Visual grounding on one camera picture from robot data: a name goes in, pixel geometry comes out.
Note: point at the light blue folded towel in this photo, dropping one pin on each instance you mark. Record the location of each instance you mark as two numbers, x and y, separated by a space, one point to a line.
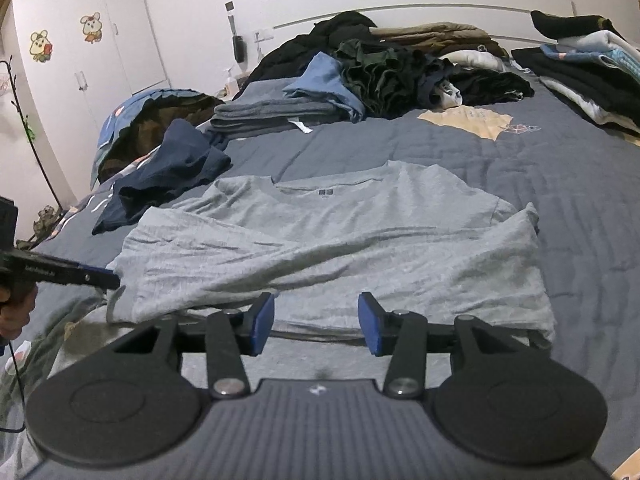
610 55

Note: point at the cartoon animal sticker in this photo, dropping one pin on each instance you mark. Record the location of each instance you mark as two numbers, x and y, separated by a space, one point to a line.
40 46
91 27

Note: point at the black hairbrush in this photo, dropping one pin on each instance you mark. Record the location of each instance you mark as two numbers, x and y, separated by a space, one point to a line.
239 49

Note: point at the person's left hand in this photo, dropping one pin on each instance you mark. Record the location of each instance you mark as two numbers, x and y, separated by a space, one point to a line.
17 315

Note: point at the grey long-sleeve shirt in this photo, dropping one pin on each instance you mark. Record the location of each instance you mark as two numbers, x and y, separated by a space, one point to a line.
350 255

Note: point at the white garment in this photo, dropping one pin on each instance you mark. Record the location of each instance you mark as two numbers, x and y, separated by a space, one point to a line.
472 60

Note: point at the black folded clothes stack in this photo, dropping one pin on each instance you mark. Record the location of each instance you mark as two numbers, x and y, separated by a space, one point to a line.
575 80

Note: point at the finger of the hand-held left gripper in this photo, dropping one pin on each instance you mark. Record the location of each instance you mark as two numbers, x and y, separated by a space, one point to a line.
95 277

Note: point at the grey folded garment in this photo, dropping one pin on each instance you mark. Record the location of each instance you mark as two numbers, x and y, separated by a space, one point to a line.
265 112

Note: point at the light blue garment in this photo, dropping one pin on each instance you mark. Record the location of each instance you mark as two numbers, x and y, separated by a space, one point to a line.
325 82

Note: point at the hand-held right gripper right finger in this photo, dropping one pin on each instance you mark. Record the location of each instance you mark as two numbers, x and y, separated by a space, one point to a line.
370 322

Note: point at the white wardrobe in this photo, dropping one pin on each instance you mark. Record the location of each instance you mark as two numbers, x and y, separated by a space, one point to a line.
100 60

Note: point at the navy blue garment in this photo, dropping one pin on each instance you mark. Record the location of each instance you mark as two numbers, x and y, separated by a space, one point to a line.
175 160

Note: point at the blue printed blanket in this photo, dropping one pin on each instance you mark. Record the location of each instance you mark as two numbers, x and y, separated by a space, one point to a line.
135 120

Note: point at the white printed cloth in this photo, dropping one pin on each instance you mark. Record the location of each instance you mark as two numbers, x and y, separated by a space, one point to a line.
447 95

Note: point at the black flat garment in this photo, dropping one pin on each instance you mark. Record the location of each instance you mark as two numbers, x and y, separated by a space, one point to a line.
495 85

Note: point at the black rack with vine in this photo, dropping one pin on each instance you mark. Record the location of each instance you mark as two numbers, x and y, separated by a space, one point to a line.
31 132

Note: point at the white pump bottle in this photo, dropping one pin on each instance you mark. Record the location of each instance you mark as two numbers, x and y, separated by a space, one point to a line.
232 80

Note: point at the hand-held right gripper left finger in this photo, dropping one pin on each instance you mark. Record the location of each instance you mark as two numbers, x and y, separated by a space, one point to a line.
262 320

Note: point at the dark green garment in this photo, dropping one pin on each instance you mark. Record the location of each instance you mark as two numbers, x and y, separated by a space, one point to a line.
385 75

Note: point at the clear slim bottle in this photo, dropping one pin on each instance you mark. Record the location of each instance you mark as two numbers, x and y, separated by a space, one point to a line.
230 17

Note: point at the black jacket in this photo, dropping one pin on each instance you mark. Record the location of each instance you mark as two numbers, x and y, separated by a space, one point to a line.
300 47

